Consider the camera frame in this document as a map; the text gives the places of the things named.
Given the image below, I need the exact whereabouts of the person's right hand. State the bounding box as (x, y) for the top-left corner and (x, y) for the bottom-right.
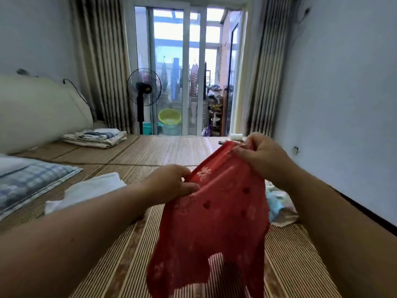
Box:
(232, 132), (301, 191)

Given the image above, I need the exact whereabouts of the person's left hand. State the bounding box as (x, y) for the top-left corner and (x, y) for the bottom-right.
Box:
(138, 164), (201, 207)

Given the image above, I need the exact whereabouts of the bamboo bed mat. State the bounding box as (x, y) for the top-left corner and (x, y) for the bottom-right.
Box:
(0, 135), (342, 298)

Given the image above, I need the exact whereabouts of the light blue garment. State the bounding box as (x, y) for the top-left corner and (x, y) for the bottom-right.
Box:
(265, 186), (285, 222)

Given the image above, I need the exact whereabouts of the white garment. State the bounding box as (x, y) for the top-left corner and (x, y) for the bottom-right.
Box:
(273, 188), (299, 220)

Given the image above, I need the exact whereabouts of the red patterned garment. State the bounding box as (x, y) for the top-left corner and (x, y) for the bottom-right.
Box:
(146, 141), (272, 298)

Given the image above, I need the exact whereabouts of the pale grey garment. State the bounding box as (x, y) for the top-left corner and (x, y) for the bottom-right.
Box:
(43, 172), (128, 215)

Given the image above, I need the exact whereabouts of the person's right forearm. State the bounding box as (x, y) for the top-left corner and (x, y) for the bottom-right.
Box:
(282, 173), (397, 298)

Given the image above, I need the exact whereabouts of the person's left forearm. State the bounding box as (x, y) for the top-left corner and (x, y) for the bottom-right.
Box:
(0, 183), (153, 298)

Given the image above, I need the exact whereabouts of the yellow green basin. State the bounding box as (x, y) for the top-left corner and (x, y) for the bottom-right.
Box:
(158, 108), (183, 127)

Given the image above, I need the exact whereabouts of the cluttered balcony shelf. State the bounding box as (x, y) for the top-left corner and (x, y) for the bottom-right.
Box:
(203, 84), (227, 135)

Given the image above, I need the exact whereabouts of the folded striped blanket stack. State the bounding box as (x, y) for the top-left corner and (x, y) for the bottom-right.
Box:
(61, 127), (128, 149)

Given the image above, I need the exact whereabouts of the beige patterned curtain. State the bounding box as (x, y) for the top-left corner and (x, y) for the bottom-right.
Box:
(245, 0), (295, 139)
(71, 0), (134, 133)

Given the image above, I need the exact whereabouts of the black standing fan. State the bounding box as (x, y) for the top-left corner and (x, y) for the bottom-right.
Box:
(127, 68), (163, 136)

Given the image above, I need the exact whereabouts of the sliding glass balcony door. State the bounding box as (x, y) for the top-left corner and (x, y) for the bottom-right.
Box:
(132, 0), (244, 137)

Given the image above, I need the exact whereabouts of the blue plaid pillow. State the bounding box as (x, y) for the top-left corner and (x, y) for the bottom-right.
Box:
(0, 159), (83, 221)

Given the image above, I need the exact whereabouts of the cream padded headboard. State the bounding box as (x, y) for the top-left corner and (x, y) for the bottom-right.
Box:
(0, 73), (95, 156)

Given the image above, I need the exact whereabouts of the black cable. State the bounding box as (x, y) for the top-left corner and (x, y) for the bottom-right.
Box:
(62, 78), (97, 122)

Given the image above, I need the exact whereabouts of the air conditioner cable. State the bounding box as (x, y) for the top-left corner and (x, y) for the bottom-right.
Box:
(298, 5), (312, 24)

